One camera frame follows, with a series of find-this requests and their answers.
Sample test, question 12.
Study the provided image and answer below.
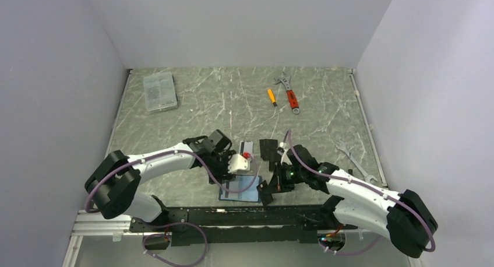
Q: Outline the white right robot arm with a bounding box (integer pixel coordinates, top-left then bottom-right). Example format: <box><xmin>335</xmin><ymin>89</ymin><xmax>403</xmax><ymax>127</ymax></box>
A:
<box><xmin>270</xmin><ymin>143</ymin><xmax>439</xmax><ymax>258</ymax></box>

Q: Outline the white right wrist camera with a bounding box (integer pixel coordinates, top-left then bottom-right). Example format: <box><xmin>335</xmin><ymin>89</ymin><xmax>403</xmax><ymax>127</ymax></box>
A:
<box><xmin>277</xmin><ymin>142</ymin><xmax>292</xmax><ymax>165</ymax></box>

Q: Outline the red adjustable wrench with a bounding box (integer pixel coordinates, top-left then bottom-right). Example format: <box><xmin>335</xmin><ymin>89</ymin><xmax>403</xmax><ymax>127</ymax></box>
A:
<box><xmin>274</xmin><ymin>72</ymin><xmax>300</xmax><ymax>114</ymax></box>

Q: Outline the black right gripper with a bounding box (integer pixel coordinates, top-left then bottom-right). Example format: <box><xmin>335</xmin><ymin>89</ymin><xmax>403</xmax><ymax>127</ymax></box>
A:
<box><xmin>265</xmin><ymin>161</ymin><xmax>307</xmax><ymax>194</ymax></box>

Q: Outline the black card stack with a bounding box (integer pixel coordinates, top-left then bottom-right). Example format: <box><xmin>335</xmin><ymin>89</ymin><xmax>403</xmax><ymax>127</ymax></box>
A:
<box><xmin>259</xmin><ymin>139</ymin><xmax>278</xmax><ymax>161</ymax></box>

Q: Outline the clear plastic screw box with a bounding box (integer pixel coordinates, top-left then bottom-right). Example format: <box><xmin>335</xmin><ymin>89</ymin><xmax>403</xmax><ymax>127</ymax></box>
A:
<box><xmin>143</xmin><ymin>72</ymin><xmax>178</xmax><ymax>112</ymax></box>

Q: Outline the black base frame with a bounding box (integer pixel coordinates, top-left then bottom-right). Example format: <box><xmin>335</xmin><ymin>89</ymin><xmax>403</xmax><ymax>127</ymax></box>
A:
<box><xmin>129</xmin><ymin>205</ymin><xmax>343</xmax><ymax>247</ymax></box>

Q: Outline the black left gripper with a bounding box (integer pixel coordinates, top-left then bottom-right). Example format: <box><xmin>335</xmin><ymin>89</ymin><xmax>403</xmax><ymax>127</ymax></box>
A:
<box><xmin>206</xmin><ymin>150</ymin><xmax>236</xmax><ymax>184</ymax></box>

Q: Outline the silver open-end wrench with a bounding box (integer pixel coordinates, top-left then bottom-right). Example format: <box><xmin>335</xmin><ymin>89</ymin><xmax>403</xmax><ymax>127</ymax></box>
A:
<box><xmin>335</xmin><ymin>141</ymin><xmax>381</xmax><ymax>185</ymax></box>

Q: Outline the black VIP credit card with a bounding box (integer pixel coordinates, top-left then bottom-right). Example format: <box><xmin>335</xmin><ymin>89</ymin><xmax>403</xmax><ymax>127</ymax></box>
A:
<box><xmin>256</xmin><ymin>181</ymin><xmax>276</xmax><ymax>206</ymax></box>

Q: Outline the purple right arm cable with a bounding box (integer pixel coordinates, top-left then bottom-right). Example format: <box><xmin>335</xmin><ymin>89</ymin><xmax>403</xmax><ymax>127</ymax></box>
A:
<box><xmin>283</xmin><ymin>129</ymin><xmax>437</xmax><ymax>257</ymax></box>

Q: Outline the orange screwdriver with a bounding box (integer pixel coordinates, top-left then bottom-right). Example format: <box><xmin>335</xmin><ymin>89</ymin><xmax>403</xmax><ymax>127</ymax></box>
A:
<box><xmin>267</xmin><ymin>89</ymin><xmax>278</xmax><ymax>111</ymax></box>

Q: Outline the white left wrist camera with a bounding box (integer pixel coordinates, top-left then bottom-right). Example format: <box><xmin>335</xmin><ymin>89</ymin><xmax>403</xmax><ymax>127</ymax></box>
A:
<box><xmin>227</xmin><ymin>153</ymin><xmax>250</xmax><ymax>175</ymax></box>

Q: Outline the blue leather card holder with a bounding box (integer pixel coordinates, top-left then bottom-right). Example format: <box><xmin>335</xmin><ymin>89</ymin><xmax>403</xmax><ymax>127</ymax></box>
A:
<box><xmin>218</xmin><ymin>175</ymin><xmax>263</xmax><ymax>203</ymax></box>

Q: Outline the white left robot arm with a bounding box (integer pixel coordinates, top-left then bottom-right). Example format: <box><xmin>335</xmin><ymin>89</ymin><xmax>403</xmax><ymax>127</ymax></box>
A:
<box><xmin>84</xmin><ymin>129</ymin><xmax>236</xmax><ymax>232</ymax></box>

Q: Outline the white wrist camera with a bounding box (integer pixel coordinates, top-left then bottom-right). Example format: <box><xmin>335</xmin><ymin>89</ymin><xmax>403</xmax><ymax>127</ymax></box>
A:
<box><xmin>227</xmin><ymin>153</ymin><xmax>250</xmax><ymax>175</ymax></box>
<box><xmin>277</xmin><ymin>142</ymin><xmax>292</xmax><ymax>165</ymax></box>

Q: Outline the white card stack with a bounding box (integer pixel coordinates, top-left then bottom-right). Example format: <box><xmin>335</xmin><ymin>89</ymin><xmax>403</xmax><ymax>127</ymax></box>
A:
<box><xmin>239</xmin><ymin>141</ymin><xmax>254</xmax><ymax>154</ymax></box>

